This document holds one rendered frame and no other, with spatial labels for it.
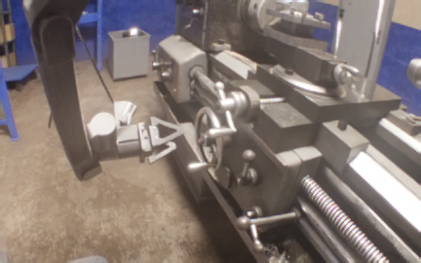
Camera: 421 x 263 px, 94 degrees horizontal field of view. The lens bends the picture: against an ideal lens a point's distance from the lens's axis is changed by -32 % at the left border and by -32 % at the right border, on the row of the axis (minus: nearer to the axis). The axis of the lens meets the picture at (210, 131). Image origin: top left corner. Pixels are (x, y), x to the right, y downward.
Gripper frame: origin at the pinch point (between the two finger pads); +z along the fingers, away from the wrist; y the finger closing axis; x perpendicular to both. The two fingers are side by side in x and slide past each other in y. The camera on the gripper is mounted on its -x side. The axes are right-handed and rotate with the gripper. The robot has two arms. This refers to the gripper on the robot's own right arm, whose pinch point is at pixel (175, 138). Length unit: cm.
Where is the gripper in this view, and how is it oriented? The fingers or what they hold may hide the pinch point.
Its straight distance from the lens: 65.8
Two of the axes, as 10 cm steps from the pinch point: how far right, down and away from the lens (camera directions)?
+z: 9.2, -1.3, 3.7
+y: -3.0, 3.8, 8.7
